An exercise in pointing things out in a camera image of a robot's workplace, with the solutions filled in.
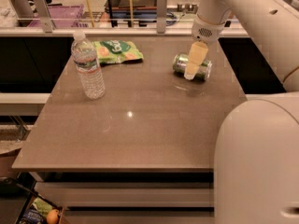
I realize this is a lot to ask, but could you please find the lower grey drawer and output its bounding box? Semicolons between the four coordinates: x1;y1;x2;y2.
65;210;215;224

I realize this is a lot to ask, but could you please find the grey drawer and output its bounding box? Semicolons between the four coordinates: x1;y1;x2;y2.
36;182;214;208
65;210;215;224

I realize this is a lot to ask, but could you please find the orange fruit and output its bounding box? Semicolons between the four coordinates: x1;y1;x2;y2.
46;209;60;224

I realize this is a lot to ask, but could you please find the upper grey drawer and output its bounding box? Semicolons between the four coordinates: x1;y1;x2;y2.
36;182;214;208

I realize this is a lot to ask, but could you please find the metal railing post left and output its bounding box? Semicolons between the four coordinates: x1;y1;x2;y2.
33;0;54;33

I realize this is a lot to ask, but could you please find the green snack bag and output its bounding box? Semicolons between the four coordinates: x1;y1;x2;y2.
93;40;144;64

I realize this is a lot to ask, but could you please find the purple plastic crate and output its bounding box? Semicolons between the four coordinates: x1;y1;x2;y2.
27;5;85;29

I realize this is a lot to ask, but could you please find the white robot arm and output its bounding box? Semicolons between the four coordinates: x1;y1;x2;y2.
192;0;299;224

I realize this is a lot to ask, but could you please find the metal railing post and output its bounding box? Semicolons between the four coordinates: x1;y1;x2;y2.
157;0;167;34
33;0;54;33

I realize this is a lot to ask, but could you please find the box of snacks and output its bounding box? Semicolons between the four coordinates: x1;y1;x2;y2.
17;198;71;224

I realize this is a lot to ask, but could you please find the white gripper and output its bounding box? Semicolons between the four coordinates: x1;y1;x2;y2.
184;16;224;80

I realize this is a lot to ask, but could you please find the green soda can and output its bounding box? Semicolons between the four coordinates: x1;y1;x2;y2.
173;53;212;81

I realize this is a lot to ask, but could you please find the metal railing post middle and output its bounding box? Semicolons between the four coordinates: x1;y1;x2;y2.
157;0;167;34

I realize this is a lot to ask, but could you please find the clear plastic water bottle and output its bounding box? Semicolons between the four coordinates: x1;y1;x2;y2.
71;30;106;99

